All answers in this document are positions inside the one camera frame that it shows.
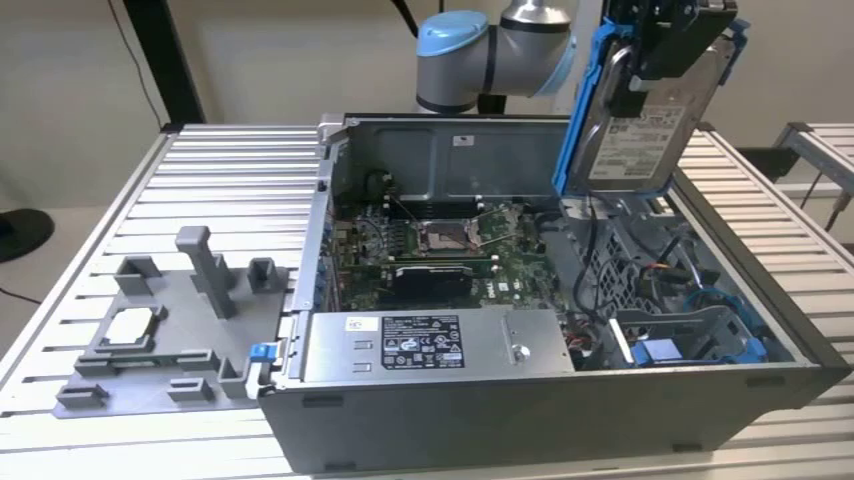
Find black table bracket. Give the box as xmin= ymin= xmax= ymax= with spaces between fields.
xmin=736 ymin=146 xmax=801 ymax=182

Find black upright post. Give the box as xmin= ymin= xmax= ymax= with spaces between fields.
xmin=123 ymin=0 xmax=209 ymax=127

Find thin black wall wire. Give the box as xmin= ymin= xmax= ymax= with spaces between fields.
xmin=109 ymin=0 xmax=166 ymax=127

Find black open PC case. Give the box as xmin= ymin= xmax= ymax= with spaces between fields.
xmin=257 ymin=112 xmax=854 ymax=476

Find silver CPU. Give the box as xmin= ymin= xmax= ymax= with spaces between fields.
xmin=105 ymin=308 xmax=166 ymax=347

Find socket cover metal frame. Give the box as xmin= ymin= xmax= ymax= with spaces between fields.
xmin=393 ymin=195 xmax=483 ymax=236

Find slatted metal side table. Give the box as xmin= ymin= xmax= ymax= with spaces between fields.
xmin=773 ymin=122 xmax=854 ymax=201

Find grey metal disk bay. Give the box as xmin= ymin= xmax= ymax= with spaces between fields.
xmin=540 ymin=192 xmax=800 ymax=372

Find thin black floor cable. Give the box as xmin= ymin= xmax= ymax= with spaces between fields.
xmin=0 ymin=286 xmax=43 ymax=306

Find green motherboard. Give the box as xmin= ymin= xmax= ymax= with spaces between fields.
xmin=330 ymin=197 xmax=570 ymax=314

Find hard disk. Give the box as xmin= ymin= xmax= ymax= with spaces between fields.
xmin=552 ymin=0 xmax=753 ymax=202

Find black round monitor foot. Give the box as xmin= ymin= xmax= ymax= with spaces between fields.
xmin=0 ymin=208 xmax=56 ymax=264

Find grey parts rack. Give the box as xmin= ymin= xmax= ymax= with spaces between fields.
xmin=51 ymin=224 xmax=293 ymax=422

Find locking lever wire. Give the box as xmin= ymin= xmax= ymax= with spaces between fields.
xmin=481 ymin=225 xmax=530 ymax=247

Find installed green RAM stick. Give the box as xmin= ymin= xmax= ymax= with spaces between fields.
xmin=390 ymin=252 xmax=499 ymax=266

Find black graphics card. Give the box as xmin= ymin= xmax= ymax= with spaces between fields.
xmin=390 ymin=264 xmax=477 ymax=309

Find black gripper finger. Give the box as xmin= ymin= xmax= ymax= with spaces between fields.
xmin=609 ymin=0 xmax=728 ymax=119

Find silver power supply unit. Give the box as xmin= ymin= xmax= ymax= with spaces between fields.
xmin=299 ymin=308 xmax=578 ymax=387

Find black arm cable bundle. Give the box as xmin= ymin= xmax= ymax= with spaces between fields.
xmin=390 ymin=0 xmax=446 ymax=37

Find small blue disk carrier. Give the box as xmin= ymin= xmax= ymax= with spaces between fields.
xmin=630 ymin=339 xmax=686 ymax=367

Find blue wire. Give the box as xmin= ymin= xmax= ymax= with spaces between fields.
xmin=685 ymin=285 xmax=764 ymax=351

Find CPU socket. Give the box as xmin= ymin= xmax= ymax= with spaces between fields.
xmin=417 ymin=219 xmax=483 ymax=259

